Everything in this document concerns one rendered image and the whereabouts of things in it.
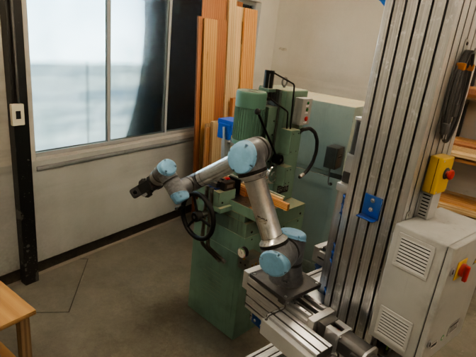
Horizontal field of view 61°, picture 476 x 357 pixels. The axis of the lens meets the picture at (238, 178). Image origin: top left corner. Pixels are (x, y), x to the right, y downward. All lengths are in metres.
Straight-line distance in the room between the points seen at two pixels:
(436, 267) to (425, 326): 0.22
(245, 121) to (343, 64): 2.41
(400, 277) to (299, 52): 3.55
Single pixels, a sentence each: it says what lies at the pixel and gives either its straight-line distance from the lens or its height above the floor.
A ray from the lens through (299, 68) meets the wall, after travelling 4.78.
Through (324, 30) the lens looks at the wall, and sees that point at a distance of 4.67.
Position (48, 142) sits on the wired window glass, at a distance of 3.15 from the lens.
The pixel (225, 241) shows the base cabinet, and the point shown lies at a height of 0.63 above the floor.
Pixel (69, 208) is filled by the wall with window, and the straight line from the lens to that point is 3.31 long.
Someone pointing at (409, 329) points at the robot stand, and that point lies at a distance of 1.63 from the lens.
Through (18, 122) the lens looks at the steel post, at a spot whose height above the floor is 1.16.
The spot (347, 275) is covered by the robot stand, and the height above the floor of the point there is 0.91.
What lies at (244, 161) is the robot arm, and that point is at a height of 1.36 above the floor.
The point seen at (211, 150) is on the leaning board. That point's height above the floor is 0.77.
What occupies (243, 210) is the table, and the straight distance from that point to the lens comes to 2.29.
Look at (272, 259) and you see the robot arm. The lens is 1.57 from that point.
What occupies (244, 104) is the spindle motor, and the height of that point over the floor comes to 1.44.
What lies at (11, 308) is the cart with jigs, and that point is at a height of 0.53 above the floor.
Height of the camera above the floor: 1.78
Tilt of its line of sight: 19 degrees down
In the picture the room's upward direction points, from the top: 6 degrees clockwise
